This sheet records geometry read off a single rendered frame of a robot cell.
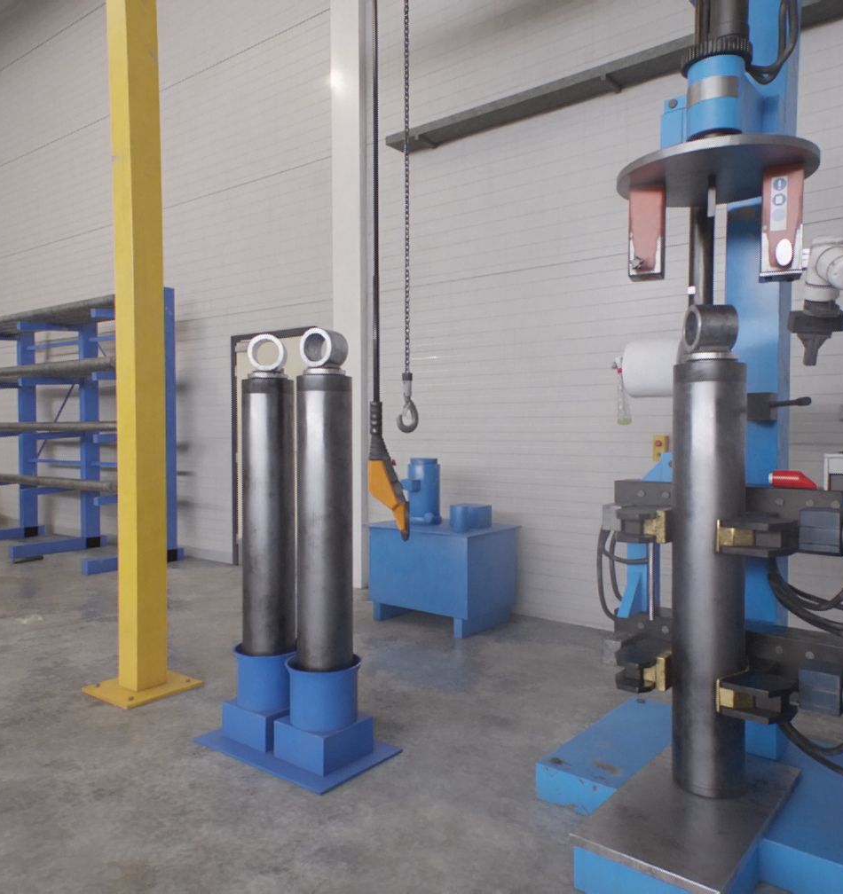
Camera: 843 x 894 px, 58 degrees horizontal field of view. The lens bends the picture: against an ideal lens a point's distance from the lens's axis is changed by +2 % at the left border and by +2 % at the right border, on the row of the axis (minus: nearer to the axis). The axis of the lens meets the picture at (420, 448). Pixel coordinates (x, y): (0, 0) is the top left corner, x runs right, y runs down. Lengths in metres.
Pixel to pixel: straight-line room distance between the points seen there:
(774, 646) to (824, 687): 0.22
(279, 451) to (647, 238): 1.58
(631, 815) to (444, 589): 2.46
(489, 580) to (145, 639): 2.04
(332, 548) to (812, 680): 1.61
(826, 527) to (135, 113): 3.36
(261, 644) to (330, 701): 0.40
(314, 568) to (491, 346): 2.84
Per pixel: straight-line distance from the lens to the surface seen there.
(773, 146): 2.45
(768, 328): 2.91
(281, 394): 3.07
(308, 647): 2.94
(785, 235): 2.56
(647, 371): 3.45
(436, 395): 5.56
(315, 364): 2.87
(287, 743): 3.10
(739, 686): 2.47
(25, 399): 9.99
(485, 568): 4.73
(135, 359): 3.83
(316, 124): 6.86
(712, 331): 2.49
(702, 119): 2.64
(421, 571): 4.78
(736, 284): 2.96
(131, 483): 3.85
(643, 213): 2.60
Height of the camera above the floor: 1.27
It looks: 2 degrees down
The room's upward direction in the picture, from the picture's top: straight up
